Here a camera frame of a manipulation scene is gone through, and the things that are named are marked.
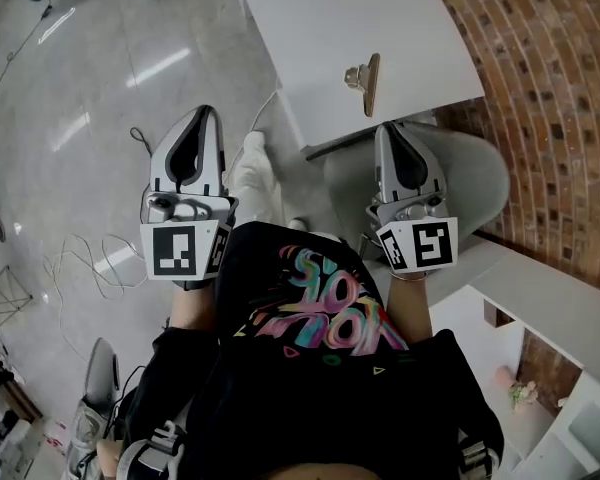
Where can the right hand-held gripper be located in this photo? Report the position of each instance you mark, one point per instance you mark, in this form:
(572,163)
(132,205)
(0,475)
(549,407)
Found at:
(430,243)

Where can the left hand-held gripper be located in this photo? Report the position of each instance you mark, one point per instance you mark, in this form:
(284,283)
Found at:
(175,253)

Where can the black wrist watch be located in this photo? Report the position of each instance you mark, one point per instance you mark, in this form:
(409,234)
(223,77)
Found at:
(196,284)

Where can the small potted plant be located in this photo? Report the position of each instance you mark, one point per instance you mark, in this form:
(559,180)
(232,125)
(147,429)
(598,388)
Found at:
(522,394)

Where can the person's black printed shirt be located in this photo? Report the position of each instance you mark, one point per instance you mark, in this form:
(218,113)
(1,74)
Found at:
(305,398)

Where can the pale grey chair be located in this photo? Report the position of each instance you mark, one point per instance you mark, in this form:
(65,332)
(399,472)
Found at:
(475,178)

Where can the folding metal rack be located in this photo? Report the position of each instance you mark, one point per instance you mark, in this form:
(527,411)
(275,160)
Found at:
(2,293)

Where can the person's left forearm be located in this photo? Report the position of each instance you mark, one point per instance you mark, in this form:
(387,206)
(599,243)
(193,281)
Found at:
(195,310)

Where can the spare grey gripper device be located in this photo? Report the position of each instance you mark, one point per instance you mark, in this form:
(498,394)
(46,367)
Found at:
(99,373)

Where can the person's right forearm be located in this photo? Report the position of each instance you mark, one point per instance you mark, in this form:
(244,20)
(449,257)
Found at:
(410,310)

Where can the white shelf cabinet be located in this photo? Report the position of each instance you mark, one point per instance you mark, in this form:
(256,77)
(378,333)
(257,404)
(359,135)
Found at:
(510,288)

